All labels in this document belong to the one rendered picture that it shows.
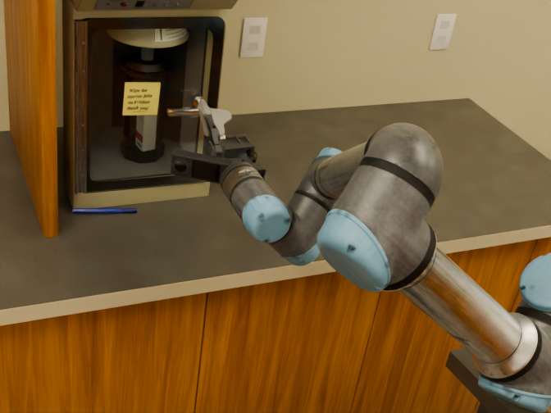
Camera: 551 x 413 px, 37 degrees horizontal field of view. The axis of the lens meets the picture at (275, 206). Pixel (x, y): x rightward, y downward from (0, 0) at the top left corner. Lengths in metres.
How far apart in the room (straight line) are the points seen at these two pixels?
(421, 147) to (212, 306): 0.80
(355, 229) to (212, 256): 0.72
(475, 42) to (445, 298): 1.61
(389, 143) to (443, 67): 1.57
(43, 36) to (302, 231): 0.59
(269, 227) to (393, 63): 1.26
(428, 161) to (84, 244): 0.88
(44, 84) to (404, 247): 0.81
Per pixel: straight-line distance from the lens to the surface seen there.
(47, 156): 1.68
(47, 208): 1.75
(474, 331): 1.26
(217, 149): 1.54
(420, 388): 2.34
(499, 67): 2.81
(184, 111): 1.74
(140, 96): 1.75
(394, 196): 1.09
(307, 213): 1.47
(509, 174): 2.33
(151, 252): 1.75
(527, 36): 2.83
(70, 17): 1.69
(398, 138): 1.13
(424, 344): 2.22
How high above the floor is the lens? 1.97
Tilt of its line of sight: 32 degrees down
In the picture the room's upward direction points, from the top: 9 degrees clockwise
